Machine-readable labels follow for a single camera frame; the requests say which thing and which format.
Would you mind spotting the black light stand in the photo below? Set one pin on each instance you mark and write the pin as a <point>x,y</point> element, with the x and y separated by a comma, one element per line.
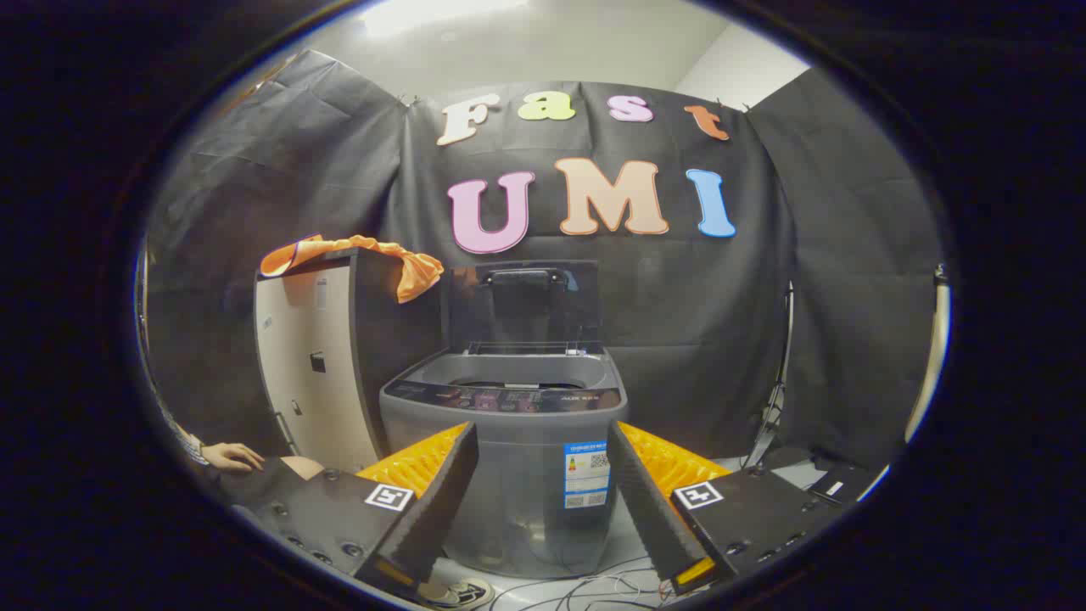
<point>776,399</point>

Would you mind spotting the grey washing machine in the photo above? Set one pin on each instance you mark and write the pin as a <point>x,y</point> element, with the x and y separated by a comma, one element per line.
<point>517,475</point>

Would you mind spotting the orange garment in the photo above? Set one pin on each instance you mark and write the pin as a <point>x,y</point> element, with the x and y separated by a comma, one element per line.
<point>416,271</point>

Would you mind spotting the black backdrop cloth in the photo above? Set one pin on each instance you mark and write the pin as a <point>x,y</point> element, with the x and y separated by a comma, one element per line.
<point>679,288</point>

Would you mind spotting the person's sneaker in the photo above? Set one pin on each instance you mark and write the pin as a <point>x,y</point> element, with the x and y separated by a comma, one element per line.
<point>462,592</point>

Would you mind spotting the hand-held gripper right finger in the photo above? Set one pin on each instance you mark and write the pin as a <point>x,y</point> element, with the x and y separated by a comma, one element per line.
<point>649,509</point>

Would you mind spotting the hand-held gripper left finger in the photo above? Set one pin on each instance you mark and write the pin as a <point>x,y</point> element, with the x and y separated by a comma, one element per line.
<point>441,501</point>

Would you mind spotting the dark washing machine lid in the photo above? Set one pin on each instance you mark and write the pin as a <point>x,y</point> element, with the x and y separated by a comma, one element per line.
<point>526,305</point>

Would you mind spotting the black box on floor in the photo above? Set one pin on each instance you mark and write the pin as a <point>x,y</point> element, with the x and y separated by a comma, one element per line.
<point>840,485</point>

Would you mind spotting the person's dark clothing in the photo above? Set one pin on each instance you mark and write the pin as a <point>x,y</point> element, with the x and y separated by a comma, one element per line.
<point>250,485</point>

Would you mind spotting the dark cabinet with white door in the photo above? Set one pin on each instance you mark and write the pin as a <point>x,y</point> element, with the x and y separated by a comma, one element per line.
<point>318,373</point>

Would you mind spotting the person's bare leg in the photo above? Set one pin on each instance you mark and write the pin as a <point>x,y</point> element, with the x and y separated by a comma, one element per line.
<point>303,467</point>

